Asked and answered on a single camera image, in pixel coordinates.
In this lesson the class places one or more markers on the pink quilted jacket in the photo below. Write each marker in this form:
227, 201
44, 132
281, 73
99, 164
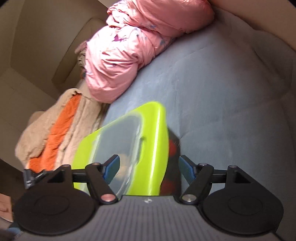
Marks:
135, 33

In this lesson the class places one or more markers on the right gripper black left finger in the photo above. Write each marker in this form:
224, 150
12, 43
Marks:
83, 186

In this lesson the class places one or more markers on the smoky transparent storage bin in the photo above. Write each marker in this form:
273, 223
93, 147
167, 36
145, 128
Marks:
171, 183

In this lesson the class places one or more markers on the green lid with clear window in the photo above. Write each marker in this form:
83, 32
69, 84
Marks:
141, 140

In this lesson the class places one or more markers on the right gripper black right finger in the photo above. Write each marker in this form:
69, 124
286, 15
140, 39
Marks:
202, 176

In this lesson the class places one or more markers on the beige and orange blanket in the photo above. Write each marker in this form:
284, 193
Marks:
52, 137

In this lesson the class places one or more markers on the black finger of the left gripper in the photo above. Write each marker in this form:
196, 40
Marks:
31, 178

